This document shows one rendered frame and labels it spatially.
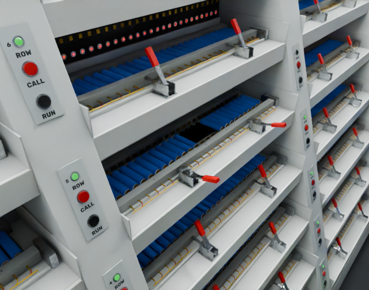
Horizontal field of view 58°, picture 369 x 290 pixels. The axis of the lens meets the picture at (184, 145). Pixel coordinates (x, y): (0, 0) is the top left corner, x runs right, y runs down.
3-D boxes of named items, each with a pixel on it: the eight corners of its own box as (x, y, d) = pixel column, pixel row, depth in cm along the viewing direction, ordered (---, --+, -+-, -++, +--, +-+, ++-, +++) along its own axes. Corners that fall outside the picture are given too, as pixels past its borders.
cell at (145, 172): (133, 166, 72) (154, 178, 69) (127, 170, 71) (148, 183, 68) (132, 159, 71) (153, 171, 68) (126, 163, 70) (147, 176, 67)
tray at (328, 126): (371, 102, 146) (381, 73, 138) (312, 167, 108) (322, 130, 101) (325, 90, 157) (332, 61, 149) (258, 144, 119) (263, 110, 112)
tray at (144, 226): (292, 124, 96) (298, 94, 90) (133, 258, 58) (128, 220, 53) (234, 103, 107) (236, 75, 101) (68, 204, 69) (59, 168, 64)
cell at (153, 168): (140, 161, 74) (161, 174, 70) (134, 166, 72) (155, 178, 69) (140, 155, 73) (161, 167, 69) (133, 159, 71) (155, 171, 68)
